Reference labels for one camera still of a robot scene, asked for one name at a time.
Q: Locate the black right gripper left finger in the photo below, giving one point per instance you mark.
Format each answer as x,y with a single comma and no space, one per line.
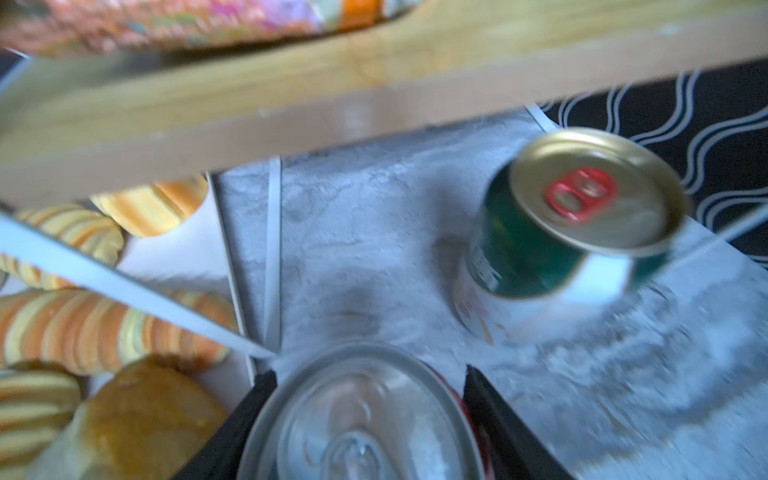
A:
220,456

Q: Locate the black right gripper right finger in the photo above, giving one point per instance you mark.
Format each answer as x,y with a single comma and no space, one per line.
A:
513,450

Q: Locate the red cola can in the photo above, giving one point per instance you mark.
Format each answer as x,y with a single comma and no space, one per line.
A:
364,411

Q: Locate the orange blackcurrant snack bag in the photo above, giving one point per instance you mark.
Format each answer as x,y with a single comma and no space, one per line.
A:
66,28

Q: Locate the large round crusty bread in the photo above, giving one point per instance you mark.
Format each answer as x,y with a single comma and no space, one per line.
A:
145,423

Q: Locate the striped long bread front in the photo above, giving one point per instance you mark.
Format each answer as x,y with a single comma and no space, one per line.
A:
36,406

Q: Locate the striped long bread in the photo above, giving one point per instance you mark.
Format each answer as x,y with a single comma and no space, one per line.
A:
88,334
36,406
91,232

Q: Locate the striped long bread middle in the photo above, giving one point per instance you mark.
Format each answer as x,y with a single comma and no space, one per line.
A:
88,334

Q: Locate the white bread tray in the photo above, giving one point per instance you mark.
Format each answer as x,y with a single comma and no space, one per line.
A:
187,265

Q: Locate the green tea can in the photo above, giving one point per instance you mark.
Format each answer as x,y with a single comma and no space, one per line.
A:
579,218

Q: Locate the striped long bread back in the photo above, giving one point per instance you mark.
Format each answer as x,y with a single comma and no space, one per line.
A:
91,232

